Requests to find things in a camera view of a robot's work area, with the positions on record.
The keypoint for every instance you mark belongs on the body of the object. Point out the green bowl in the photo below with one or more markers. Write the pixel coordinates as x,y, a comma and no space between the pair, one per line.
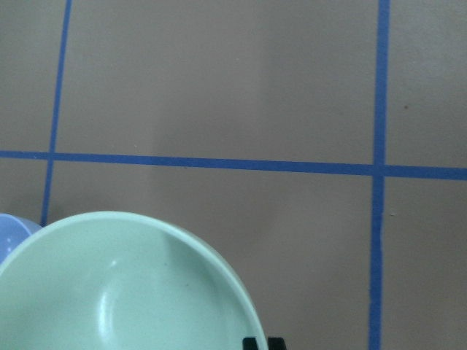
117,280

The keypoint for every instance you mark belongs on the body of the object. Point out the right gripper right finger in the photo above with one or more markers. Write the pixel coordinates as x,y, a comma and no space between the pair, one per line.
276,343

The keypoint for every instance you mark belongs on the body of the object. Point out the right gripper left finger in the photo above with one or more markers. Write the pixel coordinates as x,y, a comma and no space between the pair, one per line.
249,343

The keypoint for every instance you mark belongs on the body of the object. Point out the blue bowl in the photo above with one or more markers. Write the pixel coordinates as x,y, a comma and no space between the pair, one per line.
14,231

